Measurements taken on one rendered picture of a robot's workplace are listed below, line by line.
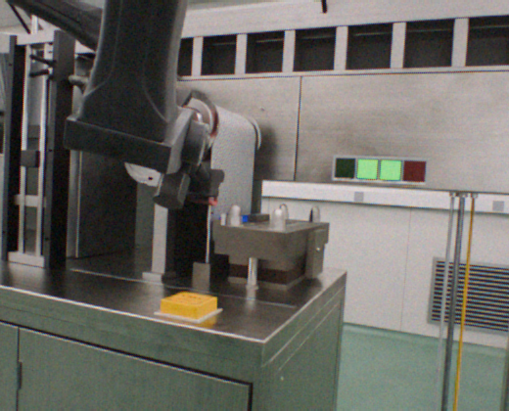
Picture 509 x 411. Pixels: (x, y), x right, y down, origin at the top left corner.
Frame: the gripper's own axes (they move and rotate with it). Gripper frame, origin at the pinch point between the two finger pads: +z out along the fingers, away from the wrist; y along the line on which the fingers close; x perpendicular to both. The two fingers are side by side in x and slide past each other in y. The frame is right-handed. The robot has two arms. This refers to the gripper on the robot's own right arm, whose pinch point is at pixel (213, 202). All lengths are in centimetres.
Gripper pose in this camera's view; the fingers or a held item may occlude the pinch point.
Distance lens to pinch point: 98.7
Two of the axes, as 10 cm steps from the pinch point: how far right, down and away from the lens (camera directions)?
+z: 2.8, 4.7, 8.3
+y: 9.3, 0.8, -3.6
